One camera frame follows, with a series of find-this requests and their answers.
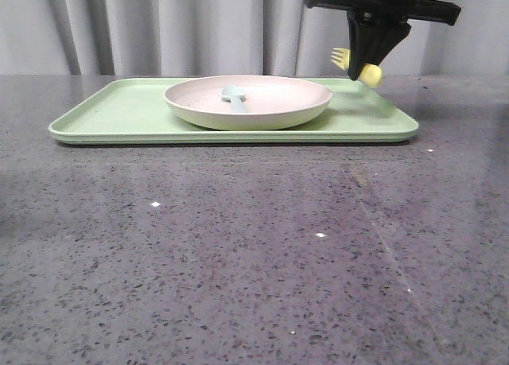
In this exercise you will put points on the yellow plastic fork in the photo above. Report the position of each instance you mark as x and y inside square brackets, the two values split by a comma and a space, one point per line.
[371, 75]

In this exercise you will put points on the beige round plate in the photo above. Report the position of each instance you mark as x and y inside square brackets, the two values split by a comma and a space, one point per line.
[270, 102]

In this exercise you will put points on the light green plastic tray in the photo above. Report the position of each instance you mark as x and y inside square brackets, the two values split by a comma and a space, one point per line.
[133, 111]

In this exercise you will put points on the light blue plastic spoon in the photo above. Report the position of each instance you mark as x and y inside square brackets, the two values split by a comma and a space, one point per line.
[234, 95]

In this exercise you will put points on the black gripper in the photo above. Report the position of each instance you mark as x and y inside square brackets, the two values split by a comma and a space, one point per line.
[370, 44]

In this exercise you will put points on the grey pleated curtain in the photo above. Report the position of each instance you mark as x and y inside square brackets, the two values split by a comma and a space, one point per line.
[220, 37]

